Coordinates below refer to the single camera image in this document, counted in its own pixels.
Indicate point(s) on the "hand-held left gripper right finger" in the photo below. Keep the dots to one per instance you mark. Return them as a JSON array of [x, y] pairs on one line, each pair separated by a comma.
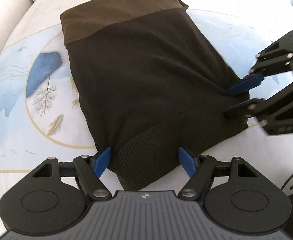
[[186, 161]]

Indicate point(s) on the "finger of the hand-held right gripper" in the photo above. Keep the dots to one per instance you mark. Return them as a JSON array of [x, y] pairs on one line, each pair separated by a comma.
[[241, 110], [244, 85]]

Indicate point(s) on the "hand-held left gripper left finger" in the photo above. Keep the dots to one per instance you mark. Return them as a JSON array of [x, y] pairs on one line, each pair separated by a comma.
[[102, 160]]

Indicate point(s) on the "brown sweater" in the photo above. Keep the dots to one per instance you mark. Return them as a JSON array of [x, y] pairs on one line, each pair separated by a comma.
[[141, 67]]

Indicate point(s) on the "white printed tablecloth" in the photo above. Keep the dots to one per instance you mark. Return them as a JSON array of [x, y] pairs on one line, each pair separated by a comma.
[[24, 117]]

